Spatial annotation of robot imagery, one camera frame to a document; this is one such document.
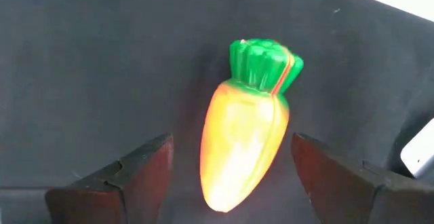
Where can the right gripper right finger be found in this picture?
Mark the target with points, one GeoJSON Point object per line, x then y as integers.
{"type": "Point", "coordinates": [339, 183]}

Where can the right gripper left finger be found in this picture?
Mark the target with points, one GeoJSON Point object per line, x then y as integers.
{"type": "Point", "coordinates": [135, 183]}

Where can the green plush object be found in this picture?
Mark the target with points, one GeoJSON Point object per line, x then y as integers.
{"type": "Point", "coordinates": [244, 132]}

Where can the clear plastic tupperware container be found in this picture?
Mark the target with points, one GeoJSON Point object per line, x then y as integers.
{"type": "Point", "coordinates": [422, 152]}

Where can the black cloth mat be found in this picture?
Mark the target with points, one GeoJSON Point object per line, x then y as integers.
{"type": "Point", "coordinates": [101, 64]}

